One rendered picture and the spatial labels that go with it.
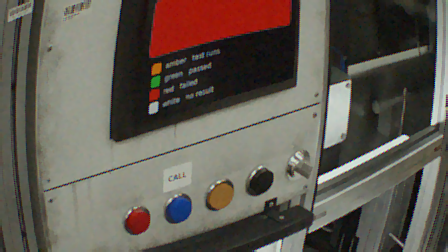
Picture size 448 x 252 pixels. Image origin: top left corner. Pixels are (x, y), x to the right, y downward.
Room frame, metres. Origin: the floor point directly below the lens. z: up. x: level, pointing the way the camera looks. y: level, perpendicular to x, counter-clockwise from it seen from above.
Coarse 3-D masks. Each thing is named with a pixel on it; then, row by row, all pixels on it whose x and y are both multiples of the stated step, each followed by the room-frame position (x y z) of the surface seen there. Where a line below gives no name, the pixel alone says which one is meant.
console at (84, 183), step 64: (64, 0) 0.96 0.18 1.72; (128, 0) 1.01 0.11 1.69; (320, 0) 1.22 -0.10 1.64; (64, 64) 0.97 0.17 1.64; (128, 64) 1.01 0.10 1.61; (320, 64) 1.22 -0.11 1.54; (64, 128) 0.97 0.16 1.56; (128, 128) 1.02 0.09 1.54; (192, 128) 1.09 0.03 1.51; (256, 128) 1.15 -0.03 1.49; (64, 192) 0.97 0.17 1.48; (128, 192) 1.03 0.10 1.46; (192, 192) 1.10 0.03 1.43; (256, 192) 1.15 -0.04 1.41
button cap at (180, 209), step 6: (180, 198) 1.08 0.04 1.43; (174, 204) 1.07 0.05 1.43; (180, 204) 1.07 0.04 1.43; (186, 204) 1.08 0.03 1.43; (168, 210) 1.07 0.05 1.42; (174, 210) 1.07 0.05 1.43; (180, 210) 1.07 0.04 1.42; (186, 210) 1.08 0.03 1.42; (174, 216) 1.07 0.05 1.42; (180, 216) 1.07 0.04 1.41; (186, 216) 1.08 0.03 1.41
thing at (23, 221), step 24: (24, 0) 0.93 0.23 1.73; (24, 24) 0.93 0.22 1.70; (24, 48) 0.93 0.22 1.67; (0, 72) 0.91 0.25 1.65; (24, 72) 0.94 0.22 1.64; (0, 96) 0.91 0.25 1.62; (24, 96) 0.94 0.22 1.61; (0, 120) 0.91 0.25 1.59; (24, 120) 0.94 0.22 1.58; (24, 144) 0.94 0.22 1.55; (24, 168) 0.93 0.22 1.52; (24, 192) 0.93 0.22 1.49; (384, 192) 1.68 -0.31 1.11; (408, 192) 1.71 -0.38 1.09; (24, 216) 0.93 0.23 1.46; (360, 216) 1.73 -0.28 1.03; (384, 216) 1.67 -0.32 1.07; (24, 240) 0.93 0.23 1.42; (312, 240) 1.81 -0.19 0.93; (336, 240) 1.77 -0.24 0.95; (360, 240) 1.71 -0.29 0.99; (384, 240) 1.68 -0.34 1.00
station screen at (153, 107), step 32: (160, 0) 1.02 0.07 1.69; (256, 32) 1.12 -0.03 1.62; (288, 32) 1.15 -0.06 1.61; (160, 64) 1.03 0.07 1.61; (192, 64) 1.06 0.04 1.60; (224, 64) 1.09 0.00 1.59; (256, 64) 1.12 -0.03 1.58; (288, 64) 1.15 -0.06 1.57; (160, 96) 1.03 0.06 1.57; (192, 96) 1.06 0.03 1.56; (224, 96) 1.09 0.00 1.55
